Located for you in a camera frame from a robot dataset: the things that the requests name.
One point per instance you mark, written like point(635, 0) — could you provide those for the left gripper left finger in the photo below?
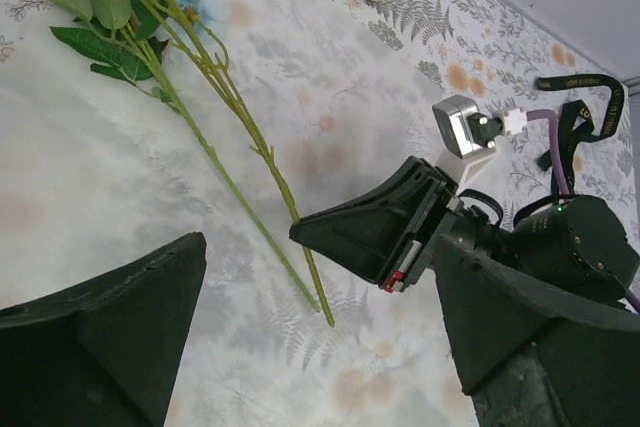
point(104, 352)

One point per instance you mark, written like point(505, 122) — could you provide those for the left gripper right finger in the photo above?
point(530, 354)

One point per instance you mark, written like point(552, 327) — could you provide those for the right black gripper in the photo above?
point(389, 235)

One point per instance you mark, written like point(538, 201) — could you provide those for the black ribbon with gold lettering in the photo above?
point(575, 125)

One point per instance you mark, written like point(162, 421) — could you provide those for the blue hydrangea stem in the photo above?
point(194, 29)

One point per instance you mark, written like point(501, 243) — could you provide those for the pale pink rose stem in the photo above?
point(108, 54)

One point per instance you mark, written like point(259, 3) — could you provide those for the floral patterned table mat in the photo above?
point(475, 47)

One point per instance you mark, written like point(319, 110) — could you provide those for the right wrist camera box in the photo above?
point(468, 137)

